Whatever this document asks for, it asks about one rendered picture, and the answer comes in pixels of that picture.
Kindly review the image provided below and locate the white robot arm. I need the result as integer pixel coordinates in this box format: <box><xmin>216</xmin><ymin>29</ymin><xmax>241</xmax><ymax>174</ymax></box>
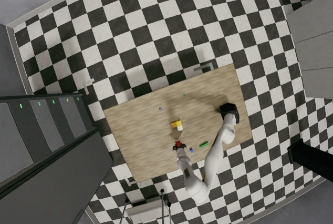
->
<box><xmin>176</xmin><ymin>114</ymin><xmax>236</xmax><ymax>203</ymax></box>

